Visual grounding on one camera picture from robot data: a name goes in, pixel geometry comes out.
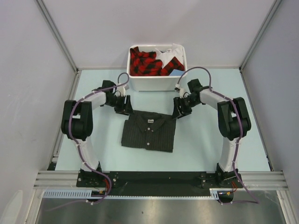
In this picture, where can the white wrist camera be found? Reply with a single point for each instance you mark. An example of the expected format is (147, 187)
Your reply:
(121, 90)
(180, 90)

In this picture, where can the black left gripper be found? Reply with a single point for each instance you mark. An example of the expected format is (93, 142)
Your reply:
(124, 108)

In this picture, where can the light blue shirt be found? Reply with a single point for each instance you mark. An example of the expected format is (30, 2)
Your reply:
(176, 73)

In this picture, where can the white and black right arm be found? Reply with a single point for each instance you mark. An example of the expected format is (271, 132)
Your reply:
(233, 123)

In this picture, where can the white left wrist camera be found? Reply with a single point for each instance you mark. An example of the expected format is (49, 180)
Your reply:
(121, 90)

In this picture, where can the aluminium frame rail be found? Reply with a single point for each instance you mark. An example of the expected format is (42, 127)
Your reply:
(268, 180)

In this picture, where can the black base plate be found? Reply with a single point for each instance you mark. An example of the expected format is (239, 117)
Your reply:
(90, 179)

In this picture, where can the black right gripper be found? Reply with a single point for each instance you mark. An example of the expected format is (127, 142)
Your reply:
(178, 112)

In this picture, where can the dark pinstriped long sleeve shirt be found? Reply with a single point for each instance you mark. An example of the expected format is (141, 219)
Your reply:
(150, 131)

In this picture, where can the white slotted cable duct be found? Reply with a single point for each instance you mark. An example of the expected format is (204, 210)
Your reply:
(88, 194)

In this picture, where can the white shirt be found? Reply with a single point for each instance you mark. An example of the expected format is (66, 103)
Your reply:
(176, 51)

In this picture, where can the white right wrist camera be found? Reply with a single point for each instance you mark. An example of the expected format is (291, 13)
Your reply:
(180, 90)

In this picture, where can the red black plaid shirt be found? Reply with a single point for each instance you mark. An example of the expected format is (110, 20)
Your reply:
(142, 64)

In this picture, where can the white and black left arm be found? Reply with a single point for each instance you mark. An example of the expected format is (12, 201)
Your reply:
(77, 121)

